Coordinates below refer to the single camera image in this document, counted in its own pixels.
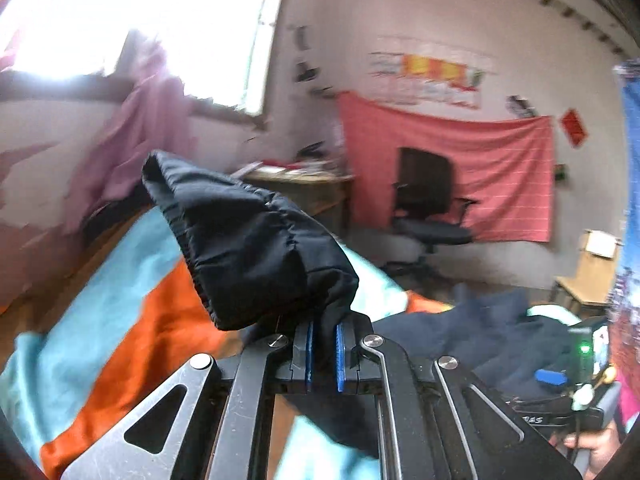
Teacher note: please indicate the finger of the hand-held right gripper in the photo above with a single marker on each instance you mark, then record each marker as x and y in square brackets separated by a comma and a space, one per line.
[548, 377]

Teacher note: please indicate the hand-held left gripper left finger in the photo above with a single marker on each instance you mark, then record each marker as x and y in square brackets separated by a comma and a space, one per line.
[309, 360]

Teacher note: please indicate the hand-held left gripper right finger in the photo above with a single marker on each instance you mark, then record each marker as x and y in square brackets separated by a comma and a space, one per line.
[341, 360]

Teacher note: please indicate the black jacket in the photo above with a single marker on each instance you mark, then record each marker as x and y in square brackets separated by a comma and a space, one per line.
[240, 240]

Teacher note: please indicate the person's right hand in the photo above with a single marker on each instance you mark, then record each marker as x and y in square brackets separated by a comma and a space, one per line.
[595, 447]

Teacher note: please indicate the wooden chair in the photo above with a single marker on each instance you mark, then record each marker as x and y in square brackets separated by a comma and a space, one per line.
[590, 275]

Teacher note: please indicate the wooden desk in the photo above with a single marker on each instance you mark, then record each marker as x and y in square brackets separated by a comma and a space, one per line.
[305, 185]

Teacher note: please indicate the black office chair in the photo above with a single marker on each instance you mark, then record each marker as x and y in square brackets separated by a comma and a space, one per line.
[430, 200]

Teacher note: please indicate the blue printed cloth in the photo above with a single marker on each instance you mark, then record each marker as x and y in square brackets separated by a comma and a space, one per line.
[627, 210]

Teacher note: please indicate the orange and blue blanket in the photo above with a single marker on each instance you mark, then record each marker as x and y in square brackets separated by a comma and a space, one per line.
[125, 340]

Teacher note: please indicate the red checked hanging cloth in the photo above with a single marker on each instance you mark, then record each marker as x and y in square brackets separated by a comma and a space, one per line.
[505, 175]

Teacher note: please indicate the pink curtain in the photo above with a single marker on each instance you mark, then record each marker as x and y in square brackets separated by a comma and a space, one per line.
[135, 130]

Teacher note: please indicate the window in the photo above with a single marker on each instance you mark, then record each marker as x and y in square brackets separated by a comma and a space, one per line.
[150, 25]

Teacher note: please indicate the red paper wall sign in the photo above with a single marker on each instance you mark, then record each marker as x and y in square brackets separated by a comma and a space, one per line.
[575, 127]

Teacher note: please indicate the black wall hook item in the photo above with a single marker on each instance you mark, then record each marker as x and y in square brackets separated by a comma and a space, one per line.
[306, 72]

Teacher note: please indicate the wall poster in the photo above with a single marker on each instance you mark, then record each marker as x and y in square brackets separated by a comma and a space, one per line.
[430, 72]

